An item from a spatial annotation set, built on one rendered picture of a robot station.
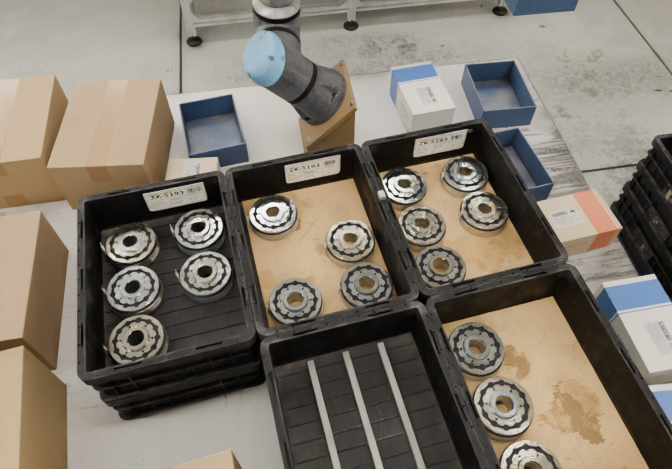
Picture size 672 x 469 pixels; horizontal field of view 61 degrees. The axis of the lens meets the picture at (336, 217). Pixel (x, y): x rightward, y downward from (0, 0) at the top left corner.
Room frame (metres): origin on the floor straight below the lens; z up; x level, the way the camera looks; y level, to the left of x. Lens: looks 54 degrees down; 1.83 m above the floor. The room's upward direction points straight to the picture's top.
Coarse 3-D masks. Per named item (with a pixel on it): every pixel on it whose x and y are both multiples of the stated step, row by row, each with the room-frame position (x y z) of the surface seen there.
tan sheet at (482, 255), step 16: (432, 176) 0.85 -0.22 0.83; (432, 192) 0.81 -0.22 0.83; (448, 208) 0.76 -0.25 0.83; (448, 224) 0.72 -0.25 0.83; (512, 224) 0.72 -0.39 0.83; (448, 240) 0.67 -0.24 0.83; (464, 240) 0.67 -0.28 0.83; (480, 240) 0.67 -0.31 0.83; (496, 240) 0.67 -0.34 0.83; (512, 240) 0.67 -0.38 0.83; (416, 256) 0.63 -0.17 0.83; (464, 256) 0.63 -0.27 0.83; (480, 256) 0.63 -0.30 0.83; (496, 256) 0.63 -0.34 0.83; (512, 256) 0.63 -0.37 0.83; (528, 256) 0.63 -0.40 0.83; (480, 272) 0.60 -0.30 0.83
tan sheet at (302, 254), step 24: (288, 192) 0.81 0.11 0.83; (312, 192) 0.81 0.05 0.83; (336, 192) 0.81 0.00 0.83; (312, 216) 0.74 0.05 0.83; (336, 216) 0.74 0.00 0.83; (360, 216) 0.74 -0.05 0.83; (264, 240) 0.67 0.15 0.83; (288, 240) 0.67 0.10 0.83; (312, 240) 0.67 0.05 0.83; (264, 264) 0.61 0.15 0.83; (288, 264) 0.61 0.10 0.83; (312, 264) 0.61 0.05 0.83; (384, 264) 0.61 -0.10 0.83; (264, 288) 0.56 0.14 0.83; (336, 288) 0.56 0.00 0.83
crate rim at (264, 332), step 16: (352, 144) 0.86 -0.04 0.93; (272, 160) 0.81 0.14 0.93; (288, 160) 0.81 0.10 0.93; (368, 176) 0.78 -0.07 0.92; (384, 208) 0.68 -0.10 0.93; (240, 224) 0.65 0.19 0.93; (384, 224) 0.65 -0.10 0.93; (240, 240) 0.61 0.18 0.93; (400, 256) 0.58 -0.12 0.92; (416, 288) 0.50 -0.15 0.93; (256, 304) 0.48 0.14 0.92; (368, 304) 0.47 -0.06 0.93; (384, 304) 0.47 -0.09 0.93; (256, 320) 0.45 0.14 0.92; (304, 320) 0.44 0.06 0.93; (320, 320) 0.44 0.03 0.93
